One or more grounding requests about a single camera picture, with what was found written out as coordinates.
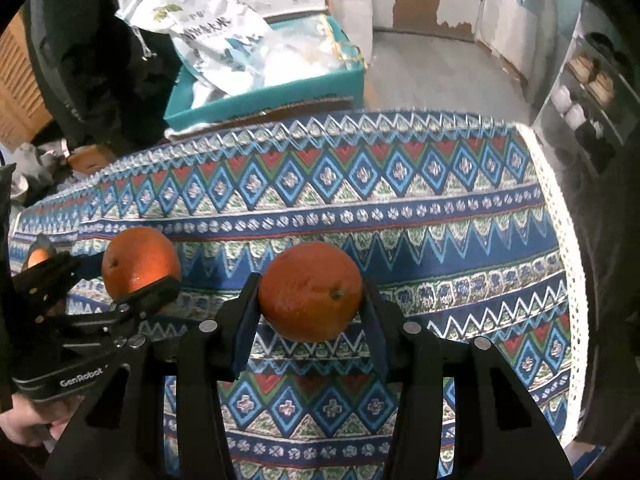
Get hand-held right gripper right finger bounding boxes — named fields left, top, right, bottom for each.
left=359, top=280, right=571, bottom=480

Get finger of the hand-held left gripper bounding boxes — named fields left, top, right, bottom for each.
left=107, top=276, right=182, bottom=331
left=12, top=234, right=108, bottom=308

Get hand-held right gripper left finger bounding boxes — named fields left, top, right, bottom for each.
left=42, top=272, right=263, bottom=480

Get large orange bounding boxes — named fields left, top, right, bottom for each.
left=101, top=226, right=182, bottom=303
left=257, top=241, right=365, bottom=343

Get person's left hand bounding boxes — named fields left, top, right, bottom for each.
left=0, top=392, right=73, bottom=448

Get light grey sweatshirt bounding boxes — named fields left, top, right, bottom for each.
left=15, top=142, right=71, bottom=201

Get blue patterned tablecloth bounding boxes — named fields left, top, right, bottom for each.
left=7, top=112, right=586, bottom=478

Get wooden stool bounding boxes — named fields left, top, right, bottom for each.
left=67, top=144, right=116, bottom=173

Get wooden louvered door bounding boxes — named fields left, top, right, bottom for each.
left=0, top=12, right=53, bottom=151

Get dark hanging clothes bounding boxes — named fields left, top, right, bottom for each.
left=22, top=0, right=186, bottom=156

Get teal cardboard box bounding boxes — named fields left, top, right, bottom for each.
left=164, top=15, right=368, bottom=131

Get white printed plastic bag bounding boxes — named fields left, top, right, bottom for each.
left=116, top=0, right=273, bottom=96

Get grey shoe rack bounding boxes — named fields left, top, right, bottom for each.
left=532, top=7, right=640, bottom=176

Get clear plastic bag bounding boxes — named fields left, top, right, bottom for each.
left=260, top=15, right=351, bottom=86

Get black shoe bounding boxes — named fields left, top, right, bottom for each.
left=575, top=122, right=616, bottom=171

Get white shoe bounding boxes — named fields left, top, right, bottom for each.
left=564, top=102, right=588, bottom=130
left=550, top=85, right=573, bottom=113

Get tan shoe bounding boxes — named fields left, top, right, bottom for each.
left=570, top=55, right=596, bottom=83
left=589, top=71, right=615, bottom=103

